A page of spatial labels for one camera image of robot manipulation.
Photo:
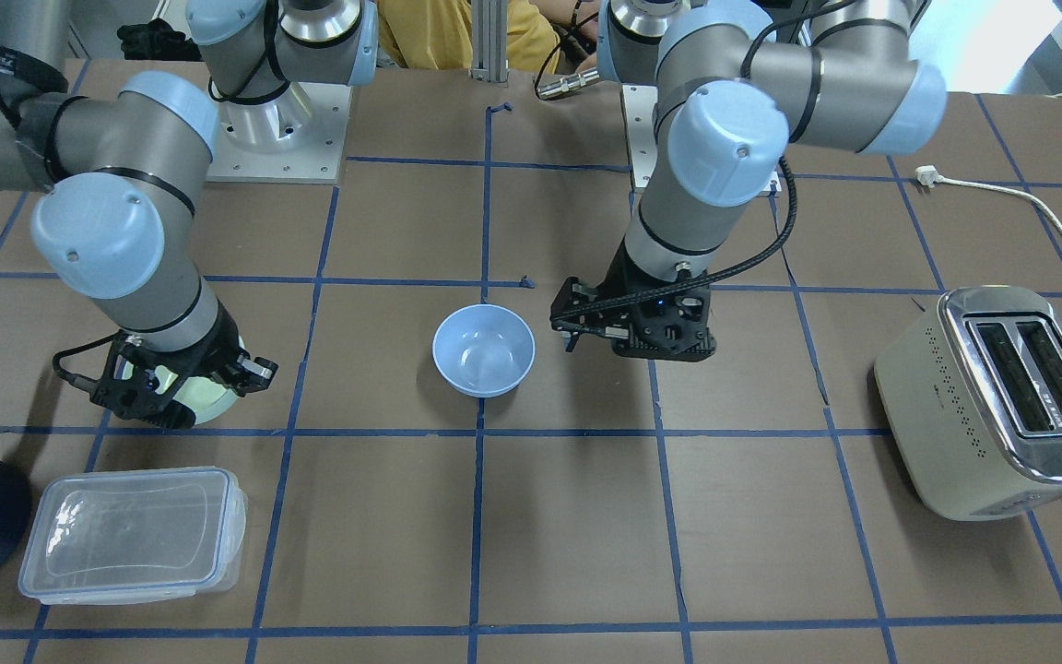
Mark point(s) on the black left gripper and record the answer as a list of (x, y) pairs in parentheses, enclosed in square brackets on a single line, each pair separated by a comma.
[(620, 267)]

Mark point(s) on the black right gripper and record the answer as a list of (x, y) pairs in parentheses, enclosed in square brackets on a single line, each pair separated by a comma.
[(220, 344)]

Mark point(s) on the green bowl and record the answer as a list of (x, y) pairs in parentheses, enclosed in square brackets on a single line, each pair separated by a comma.
[(168, 389)]

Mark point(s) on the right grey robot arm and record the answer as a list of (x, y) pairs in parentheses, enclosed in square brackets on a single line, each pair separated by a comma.
[(119, 180)]

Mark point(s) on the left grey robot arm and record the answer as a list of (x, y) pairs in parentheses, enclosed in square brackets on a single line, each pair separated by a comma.
[(841, 74)]

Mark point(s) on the blue bowl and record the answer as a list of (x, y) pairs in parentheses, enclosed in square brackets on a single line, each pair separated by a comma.
[(484, 350)]

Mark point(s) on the clear plastic lidded container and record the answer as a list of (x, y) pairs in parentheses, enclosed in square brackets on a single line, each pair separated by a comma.
[(128, 537)]

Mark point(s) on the person in yellow shirt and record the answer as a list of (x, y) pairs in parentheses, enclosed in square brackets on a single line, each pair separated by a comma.
[(437, 35)]

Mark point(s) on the silver toaster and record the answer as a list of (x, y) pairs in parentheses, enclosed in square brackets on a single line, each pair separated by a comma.
[(972, 391)]

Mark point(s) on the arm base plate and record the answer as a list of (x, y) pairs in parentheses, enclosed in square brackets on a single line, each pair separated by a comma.
[(296, 139), (723, 141)]

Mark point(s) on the silver cable connector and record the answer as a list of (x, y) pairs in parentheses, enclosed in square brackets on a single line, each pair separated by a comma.
[(567, 85)]

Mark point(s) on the aluminium frame post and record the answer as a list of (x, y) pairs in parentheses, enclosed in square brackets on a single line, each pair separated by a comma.
[(489, 41)]

